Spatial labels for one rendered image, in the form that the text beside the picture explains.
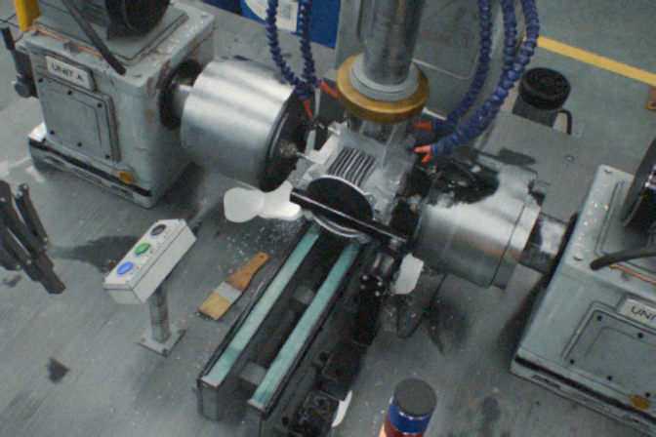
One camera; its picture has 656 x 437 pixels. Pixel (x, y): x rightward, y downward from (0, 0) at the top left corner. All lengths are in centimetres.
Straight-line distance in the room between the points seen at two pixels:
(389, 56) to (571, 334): 62
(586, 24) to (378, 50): 291
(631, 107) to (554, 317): 239
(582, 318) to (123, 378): 87
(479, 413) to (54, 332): 85
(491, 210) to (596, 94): 240
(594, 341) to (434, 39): 67
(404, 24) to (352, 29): 34
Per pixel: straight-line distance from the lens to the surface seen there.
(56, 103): 179
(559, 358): 161
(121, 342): 164
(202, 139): 161
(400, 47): 142
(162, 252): 141
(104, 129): 174
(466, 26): 162
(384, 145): 153
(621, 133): 366
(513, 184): 149
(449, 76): 169
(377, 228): 153
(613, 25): 434
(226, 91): 160
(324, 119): 173
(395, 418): 113
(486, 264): 149
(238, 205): 185
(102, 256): 177
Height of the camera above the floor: 217
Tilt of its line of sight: 48 degrees down
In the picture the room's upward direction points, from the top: 9 degrees clockwise
